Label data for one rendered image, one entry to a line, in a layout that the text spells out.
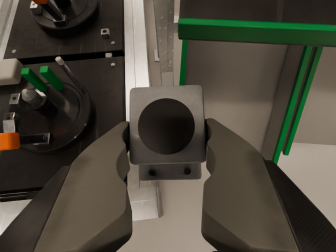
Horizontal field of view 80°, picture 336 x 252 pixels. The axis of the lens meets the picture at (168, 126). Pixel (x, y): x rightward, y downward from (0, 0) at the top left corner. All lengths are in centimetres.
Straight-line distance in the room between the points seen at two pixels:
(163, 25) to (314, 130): 26
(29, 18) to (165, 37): 38
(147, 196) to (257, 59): 25
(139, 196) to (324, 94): 30
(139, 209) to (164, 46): 24
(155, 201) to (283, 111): 22
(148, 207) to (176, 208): 11
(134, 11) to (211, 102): 34
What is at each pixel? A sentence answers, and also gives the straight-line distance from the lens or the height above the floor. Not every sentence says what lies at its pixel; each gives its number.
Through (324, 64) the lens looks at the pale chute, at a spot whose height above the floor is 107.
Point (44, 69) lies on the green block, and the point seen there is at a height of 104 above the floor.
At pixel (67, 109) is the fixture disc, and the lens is 38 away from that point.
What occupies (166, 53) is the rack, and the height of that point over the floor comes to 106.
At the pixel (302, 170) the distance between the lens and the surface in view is 51.
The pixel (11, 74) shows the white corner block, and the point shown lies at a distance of 47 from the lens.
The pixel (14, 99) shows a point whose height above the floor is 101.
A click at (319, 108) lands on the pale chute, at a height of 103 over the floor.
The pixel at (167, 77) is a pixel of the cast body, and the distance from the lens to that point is 17.
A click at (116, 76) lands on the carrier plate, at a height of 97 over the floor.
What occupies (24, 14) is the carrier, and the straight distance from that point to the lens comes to 60.
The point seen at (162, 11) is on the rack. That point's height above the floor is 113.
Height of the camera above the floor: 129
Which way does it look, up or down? 68 degrees down
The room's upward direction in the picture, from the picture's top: 2 degrees counter-clockwise
